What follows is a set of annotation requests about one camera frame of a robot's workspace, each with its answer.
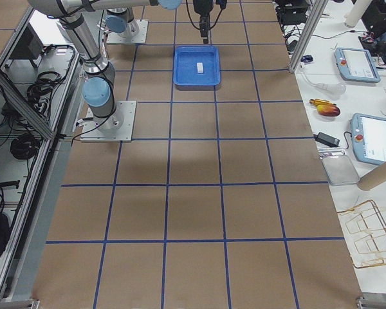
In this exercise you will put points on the far teach pendant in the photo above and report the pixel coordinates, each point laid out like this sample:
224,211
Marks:
356,65

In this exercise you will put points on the teach pendant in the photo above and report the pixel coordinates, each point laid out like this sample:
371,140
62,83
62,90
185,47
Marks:
356,65
369,138

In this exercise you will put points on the clear plastic lid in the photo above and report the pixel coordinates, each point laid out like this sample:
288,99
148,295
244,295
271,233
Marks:
340,170

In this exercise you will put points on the cardboard tube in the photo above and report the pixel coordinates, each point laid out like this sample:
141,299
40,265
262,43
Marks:
373,179

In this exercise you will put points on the orange mango toy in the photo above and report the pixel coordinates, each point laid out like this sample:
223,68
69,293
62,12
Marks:
328,110

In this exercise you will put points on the aluminium frame post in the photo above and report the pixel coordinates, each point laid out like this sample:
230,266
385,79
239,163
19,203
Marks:
311,23

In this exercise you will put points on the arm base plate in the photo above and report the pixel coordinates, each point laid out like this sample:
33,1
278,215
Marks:
118,127
140,38

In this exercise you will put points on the wire rack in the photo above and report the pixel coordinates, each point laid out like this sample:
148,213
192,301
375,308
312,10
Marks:
365,232

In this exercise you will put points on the black power adapter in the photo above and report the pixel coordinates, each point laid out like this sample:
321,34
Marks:
327,140

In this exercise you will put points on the blue plastic tray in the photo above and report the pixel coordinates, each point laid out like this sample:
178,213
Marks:
185,76

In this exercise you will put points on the white building block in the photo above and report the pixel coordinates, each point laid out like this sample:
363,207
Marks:
199,67

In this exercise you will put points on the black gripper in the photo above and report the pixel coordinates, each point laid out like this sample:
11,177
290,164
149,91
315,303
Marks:
201,7

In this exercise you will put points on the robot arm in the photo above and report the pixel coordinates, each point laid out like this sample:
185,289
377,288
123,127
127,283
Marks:
98,89
121,21

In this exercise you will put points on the near teach pendant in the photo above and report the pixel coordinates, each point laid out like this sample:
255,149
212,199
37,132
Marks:
369,138

